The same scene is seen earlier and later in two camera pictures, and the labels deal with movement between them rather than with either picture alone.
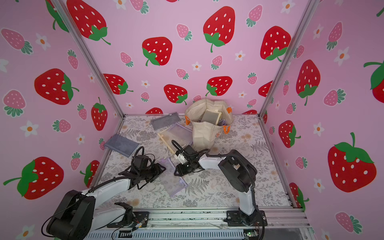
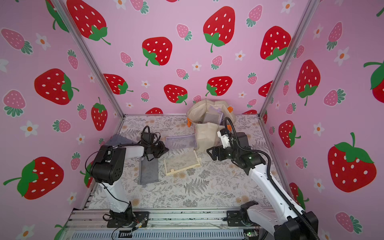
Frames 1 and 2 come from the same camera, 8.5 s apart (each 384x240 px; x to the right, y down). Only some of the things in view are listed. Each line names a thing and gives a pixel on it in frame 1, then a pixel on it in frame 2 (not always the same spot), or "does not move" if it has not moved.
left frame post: x=88 y=55 does not move
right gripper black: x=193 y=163 to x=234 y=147
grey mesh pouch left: x=121 y=145 does not move
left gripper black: x=157 y=170 to x=163 y=149
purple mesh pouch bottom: x=174 y=184 to x=214 y=115
